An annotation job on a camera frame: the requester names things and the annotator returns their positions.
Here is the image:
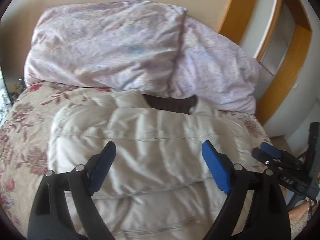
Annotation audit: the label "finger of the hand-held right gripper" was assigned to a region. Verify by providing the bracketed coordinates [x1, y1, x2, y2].
[260, 142, 302, 166]
[252, 147, 284, 176]

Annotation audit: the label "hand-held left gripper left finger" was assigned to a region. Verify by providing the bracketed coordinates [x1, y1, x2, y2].
[28, 141, 117, 240]

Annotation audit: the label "floral bed sheet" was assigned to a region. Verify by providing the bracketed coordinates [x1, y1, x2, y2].
[0, 81, 273, 240]

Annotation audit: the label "white puffer jacket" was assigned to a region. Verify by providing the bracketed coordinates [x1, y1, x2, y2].
[47, 90, 265, 240]

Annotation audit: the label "bedside bottles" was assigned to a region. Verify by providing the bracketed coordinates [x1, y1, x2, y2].
[11, 78, 25, 100]

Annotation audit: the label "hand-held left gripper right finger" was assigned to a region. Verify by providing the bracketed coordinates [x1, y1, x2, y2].
[201, 140, 292, 240]

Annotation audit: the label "pale floral pillows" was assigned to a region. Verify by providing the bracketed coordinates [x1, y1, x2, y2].
[24, 1, 260, 114]

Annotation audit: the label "wooden wall shelf unit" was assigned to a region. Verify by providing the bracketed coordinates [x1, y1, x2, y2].
[217, 0, 313, 128]

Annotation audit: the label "person's right forearm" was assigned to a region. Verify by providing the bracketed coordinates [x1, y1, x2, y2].
[288, 201, 316, 232]

